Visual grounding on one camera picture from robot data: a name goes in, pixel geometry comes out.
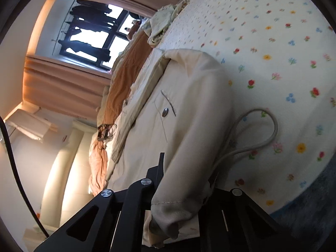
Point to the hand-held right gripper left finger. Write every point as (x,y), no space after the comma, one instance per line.
(155,173)

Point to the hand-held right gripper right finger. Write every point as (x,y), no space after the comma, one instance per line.
(225,202)

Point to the beige coat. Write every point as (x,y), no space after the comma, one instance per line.
(189,110)

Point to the row of dark hanging clothes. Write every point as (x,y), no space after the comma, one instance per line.
(89,13)

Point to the beige rumpled duvet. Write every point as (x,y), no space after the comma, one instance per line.
(103,105)

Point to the cream padded headboard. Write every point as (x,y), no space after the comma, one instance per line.
(68,162)

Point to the orange blanket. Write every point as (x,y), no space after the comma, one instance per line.
(120,78)

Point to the white hanging shirt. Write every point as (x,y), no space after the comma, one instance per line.
(36,128)

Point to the pink curtain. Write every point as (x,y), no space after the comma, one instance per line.
(105,2)
(60,89)

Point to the orange plush toy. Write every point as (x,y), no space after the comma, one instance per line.
(132,34)

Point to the dark framed window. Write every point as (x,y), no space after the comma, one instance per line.
(110,35)

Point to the black hanging coat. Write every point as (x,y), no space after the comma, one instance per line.
(78,48)

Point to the cream patterned fringed cloth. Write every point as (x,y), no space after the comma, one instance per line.
(160,21)

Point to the bed with floral sheet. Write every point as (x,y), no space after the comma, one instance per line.
(275,57)

